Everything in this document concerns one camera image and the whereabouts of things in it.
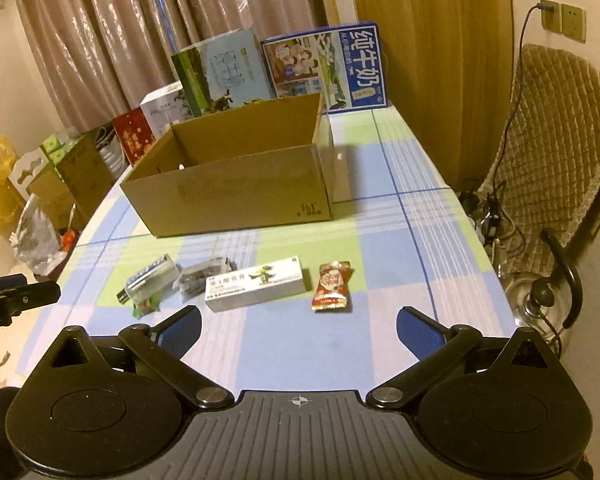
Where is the white crumpled plastic bag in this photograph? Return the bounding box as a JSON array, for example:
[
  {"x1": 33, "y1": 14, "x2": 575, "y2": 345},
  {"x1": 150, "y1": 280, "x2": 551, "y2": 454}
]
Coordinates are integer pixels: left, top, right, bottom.
[{"x1": 9, "y1": 195, "x2": 70, "y2": 277}]

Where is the power strip with cables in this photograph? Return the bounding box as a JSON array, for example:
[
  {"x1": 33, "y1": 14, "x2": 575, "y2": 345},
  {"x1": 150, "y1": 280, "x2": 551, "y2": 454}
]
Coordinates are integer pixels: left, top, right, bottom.
[{"x1": 457, "y1": 187, "x2": 508, "y2": 263}]

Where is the green patterned box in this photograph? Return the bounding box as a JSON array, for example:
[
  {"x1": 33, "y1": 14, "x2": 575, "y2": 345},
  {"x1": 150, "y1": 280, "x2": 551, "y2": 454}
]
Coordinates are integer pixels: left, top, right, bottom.
[{"x1": 40, "y1": 127, "x2": 82, "y2": 167}]

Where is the red snack packet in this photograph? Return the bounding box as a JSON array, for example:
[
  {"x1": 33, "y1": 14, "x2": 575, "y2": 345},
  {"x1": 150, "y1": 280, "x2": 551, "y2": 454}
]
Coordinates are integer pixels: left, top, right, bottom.
[{"x1": 311, "y1": 261, "x2": 355, "y2": 314}]

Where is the cardboard box with white handle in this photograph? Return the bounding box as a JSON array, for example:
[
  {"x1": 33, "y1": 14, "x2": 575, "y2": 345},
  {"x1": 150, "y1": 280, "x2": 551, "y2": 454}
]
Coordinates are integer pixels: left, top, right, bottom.
[{"x1": 7, "y1": 147, "x2": 77, "y2": 233}]

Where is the red gift box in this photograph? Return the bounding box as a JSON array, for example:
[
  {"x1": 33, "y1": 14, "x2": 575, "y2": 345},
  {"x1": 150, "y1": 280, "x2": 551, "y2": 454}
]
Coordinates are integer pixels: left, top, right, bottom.
[{"x1": 112, "y1": 107, "x2": 157, "y2": 167}]

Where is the white striped bag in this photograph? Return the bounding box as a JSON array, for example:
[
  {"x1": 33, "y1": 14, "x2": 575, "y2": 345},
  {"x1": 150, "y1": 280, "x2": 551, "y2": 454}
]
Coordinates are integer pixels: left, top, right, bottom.
[{"x1": 94, "y1": 127, "x2": 131, "y2": 182}]

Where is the green candy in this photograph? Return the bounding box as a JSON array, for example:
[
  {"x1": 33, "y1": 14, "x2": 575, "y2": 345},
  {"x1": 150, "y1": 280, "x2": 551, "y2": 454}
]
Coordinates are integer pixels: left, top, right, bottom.
[{"x1": 132, "y1": 294, "x2": 162, "y2": 319}]

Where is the wall socket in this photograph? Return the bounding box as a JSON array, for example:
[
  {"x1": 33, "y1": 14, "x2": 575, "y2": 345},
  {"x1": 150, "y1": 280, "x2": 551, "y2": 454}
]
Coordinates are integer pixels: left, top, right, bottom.
[{"x1": 539, "y1": 0, "x2": 587, "y2": 42}]

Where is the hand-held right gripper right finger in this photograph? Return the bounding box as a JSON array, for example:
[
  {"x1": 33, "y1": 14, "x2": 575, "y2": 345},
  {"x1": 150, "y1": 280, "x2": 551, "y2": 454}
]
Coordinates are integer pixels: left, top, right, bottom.
[{"x1": 366, "y1": 306, "x2": 557, "y2": 409}]

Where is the white medicine box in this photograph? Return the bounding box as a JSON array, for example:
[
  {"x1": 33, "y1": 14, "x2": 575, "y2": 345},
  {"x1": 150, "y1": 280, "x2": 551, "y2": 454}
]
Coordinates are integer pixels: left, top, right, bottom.
[{"x1": 204, "y1": 256, "x2": 312, "y2": 313}]

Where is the light wooden slat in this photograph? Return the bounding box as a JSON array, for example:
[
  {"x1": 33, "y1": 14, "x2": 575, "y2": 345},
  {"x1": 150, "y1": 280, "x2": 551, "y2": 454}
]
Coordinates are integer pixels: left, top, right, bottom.
[{"x1": 321, "y1": 0, "x2": 343, "y2": 29}]

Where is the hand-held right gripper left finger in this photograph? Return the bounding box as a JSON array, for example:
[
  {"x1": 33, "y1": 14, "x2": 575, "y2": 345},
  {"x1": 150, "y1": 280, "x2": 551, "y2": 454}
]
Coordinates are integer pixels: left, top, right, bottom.
[{"x1": 44, "y1": 305, "x2": 236, "y2": 410}]

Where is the wooden door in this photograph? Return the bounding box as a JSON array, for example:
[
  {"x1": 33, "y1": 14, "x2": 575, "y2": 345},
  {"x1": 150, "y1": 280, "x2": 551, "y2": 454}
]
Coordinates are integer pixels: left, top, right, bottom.
[{"x1": 344, "y1": 0, "x2": 514, "y2": 187}]

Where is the chair with quilted cover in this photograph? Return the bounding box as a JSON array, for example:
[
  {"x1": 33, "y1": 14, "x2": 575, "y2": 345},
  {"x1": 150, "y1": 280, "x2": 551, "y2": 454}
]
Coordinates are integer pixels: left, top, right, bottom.
[{"x1": 479, "y1": 43, "x2": 600, "y2": 283}]

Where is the blue milk carton box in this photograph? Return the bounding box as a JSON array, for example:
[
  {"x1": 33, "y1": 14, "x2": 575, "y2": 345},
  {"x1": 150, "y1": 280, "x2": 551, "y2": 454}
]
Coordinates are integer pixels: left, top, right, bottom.
[{"x1": 260, "y1": 20, "x2": 389, "y2": 113}]

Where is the silver blue packet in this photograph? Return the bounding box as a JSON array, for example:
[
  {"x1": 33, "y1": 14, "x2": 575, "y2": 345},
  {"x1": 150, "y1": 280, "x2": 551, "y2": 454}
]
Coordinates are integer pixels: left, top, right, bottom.
[{"x1": 126, "y1": 254, "x2": 182, "y2": 295}]

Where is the steel kettle with black handle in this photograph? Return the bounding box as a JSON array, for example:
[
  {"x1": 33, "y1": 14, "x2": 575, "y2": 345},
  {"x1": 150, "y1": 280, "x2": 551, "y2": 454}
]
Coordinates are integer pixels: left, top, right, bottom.
[{"x1": 502, "y1": 227, "x2": 582, "y2": 357}]

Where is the white gift box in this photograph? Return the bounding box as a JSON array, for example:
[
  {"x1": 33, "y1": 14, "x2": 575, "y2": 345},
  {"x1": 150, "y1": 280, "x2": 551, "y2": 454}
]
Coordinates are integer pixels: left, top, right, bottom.
[{"x1": 140, "y1": 82, "x2": 195, "y2": 140}]

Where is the green and pale blue box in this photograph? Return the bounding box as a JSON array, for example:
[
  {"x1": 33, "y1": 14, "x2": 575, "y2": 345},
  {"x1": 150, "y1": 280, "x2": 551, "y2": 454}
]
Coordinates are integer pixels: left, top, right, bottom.
[{"x1": 171, "y1": 27, "x2": 277, "y2": 119}]

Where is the tall brown cardboard box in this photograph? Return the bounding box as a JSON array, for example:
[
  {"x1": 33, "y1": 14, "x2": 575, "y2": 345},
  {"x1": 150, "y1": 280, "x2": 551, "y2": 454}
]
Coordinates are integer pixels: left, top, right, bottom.
[{"x1": 57, "y1": 135, "x2": 115, "y2": 222}]

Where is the beige curtain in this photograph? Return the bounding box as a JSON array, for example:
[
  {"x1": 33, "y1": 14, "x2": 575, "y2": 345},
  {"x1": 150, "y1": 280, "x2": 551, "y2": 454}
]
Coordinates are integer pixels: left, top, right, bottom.
[{"x1": 7, "y1": 0, "x2": 327, "y2": 132}]

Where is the grey packet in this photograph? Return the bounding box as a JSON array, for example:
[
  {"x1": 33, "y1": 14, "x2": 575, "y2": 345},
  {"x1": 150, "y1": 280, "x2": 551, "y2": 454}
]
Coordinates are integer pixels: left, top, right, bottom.
[{"x1": 174, "y1": 256, "x2": 238, "y2": 303}]

